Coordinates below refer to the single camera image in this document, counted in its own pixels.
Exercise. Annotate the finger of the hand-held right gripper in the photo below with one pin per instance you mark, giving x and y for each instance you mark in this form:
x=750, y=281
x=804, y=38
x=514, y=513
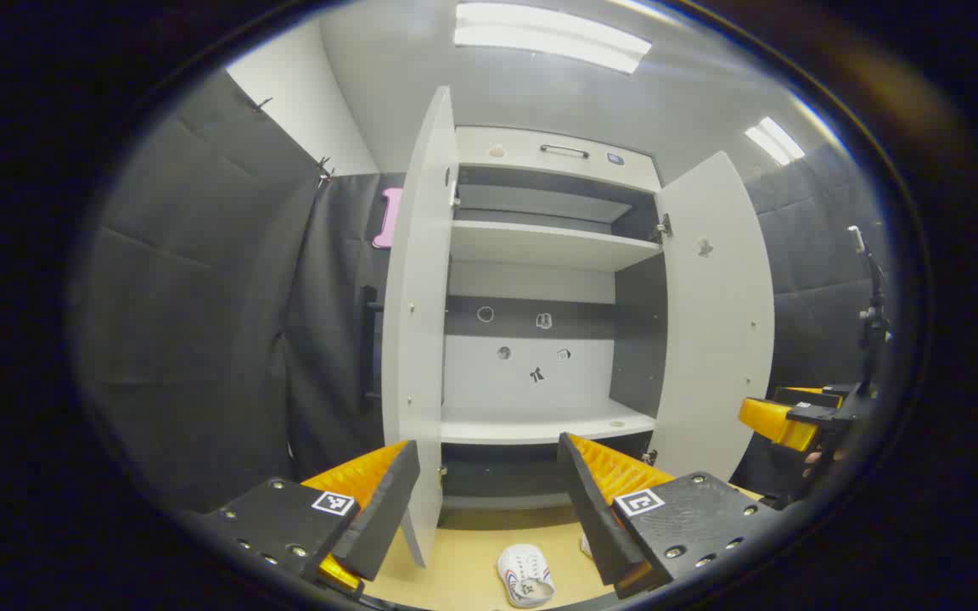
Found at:
x=812, y=395
x=782, y=422

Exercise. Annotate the black backdrop cloth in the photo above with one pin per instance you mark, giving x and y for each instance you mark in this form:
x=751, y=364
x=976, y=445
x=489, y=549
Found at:
x=200, y=297

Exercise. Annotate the white shoe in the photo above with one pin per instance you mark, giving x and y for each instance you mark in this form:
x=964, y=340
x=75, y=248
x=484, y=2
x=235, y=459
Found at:
x=525, y=575
x=586, y=546

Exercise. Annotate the ceiling light panel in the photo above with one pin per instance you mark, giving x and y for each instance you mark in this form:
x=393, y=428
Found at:
x=548, y=38
x=773, y=140

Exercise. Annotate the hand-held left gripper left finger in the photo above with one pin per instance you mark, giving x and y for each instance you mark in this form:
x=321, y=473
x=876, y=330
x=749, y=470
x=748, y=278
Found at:
x=383, y=509

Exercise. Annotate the grey shoe cabinet door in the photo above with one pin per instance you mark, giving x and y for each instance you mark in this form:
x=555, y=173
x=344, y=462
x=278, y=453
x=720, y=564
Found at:
x=714, y=339
x=411, y=339

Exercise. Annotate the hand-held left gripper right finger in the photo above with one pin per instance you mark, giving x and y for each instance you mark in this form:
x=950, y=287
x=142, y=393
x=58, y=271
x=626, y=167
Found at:
x=595, y=509

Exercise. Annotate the grey shoe cabinet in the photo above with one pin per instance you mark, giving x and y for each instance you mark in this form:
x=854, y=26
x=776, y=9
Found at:
x=540, y=246

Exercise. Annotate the black tripod stand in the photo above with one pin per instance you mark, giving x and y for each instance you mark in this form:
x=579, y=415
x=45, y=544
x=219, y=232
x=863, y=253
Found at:
x=874, y=322

